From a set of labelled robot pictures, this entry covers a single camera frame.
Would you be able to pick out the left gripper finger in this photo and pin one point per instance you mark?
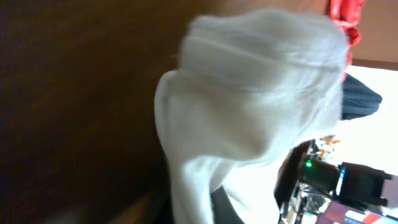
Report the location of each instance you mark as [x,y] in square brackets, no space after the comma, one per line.
[223,210]

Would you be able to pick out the white printed t-shirt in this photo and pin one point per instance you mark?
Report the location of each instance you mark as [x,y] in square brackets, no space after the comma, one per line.
[247,90]

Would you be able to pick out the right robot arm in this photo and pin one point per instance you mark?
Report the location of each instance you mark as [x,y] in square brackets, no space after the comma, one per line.
[311,190]

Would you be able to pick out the dark office chair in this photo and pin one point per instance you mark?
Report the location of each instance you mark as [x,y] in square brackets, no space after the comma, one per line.
[358,99]

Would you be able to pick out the red t-shirt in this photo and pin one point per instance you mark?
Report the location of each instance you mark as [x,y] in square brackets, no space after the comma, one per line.
[346,14]

